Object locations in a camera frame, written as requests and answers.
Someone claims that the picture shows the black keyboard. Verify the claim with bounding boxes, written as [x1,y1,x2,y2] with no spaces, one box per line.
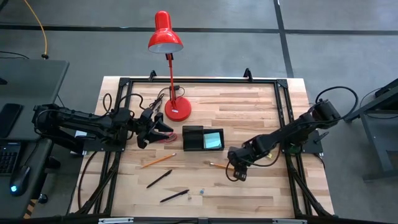
[0,142,21,177]

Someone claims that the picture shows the black lamp cable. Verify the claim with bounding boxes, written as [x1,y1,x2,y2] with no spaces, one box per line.
[149,85,185,113]

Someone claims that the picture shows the black phone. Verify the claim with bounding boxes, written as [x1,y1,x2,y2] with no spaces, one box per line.
[0,103,24,139]

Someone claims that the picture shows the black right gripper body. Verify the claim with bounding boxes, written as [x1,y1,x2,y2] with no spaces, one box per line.
[233,142,259,167]

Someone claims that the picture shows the grey metal stand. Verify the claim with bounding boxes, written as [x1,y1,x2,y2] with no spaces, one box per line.
[343,77,398,183]

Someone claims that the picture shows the yellow cable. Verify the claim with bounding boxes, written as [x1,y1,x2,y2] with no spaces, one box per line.
[23,0,50,60]

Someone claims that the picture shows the orange pencil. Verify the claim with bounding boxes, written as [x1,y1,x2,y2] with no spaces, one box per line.
[209,162,234,170]
[141,152,177,169]

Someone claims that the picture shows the grey desk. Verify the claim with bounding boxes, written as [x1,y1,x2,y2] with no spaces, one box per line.
[0,58,70,218]

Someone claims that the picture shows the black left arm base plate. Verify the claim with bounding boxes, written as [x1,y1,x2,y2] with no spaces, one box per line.
[82,136,127,153]

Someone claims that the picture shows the teal sticky note pad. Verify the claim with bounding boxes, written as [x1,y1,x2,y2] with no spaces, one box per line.
[203,132,223,149]

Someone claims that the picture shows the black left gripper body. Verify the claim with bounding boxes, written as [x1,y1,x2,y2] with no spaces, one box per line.
[133,112,165,149]

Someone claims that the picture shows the black pen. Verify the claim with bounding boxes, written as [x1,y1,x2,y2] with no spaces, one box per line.
[146,169,173,189]
[159,189,190,203]

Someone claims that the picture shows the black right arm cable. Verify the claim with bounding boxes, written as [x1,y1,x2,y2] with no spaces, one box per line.
[315,86,360,121]

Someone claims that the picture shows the black mesh desk organizer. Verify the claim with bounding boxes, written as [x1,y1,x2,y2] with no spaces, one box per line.
[182,125,225,152]

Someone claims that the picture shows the red desk lamp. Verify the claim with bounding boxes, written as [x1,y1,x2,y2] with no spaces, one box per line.
[147,10,193,123]

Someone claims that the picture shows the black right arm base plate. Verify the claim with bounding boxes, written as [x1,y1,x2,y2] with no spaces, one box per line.
[278,129,324,155]

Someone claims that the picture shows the black computer mouse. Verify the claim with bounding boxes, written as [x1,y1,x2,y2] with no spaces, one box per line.
[9,166,31,197]

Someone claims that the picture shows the silver bracket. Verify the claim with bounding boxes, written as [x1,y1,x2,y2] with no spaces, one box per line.
[98,217,134,224]
[272,218,308,224]

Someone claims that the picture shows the red grey scissors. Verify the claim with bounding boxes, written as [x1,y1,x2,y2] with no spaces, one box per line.
[160,132,178,144]

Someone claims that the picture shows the black aluminium table frame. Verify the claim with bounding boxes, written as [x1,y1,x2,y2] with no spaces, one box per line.
[70,67,335,218]

